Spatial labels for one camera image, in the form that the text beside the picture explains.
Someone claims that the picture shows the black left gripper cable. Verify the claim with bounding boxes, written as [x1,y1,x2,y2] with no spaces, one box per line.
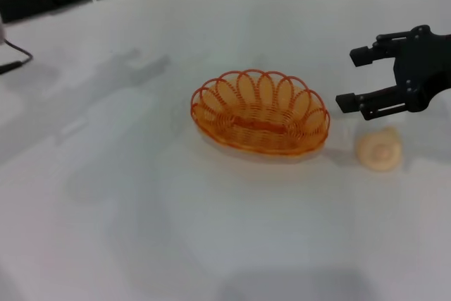
[0,35,33,75]

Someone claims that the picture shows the orange wire basket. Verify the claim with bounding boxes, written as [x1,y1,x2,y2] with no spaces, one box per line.
[190,68,331,156]

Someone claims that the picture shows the beige steamed bun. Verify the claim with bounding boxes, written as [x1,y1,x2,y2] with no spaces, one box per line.
[355,127,403,172]

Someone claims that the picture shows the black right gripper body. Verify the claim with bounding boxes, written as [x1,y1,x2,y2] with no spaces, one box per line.
[392,32,451,112]

